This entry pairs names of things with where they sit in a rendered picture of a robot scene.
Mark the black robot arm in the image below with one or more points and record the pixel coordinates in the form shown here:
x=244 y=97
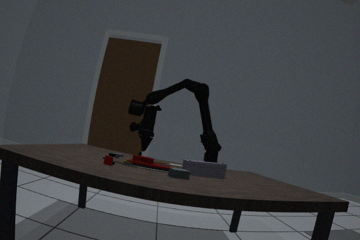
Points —
x=201 y=91

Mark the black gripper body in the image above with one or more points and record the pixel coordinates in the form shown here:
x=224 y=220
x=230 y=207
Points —
x=148 y=127

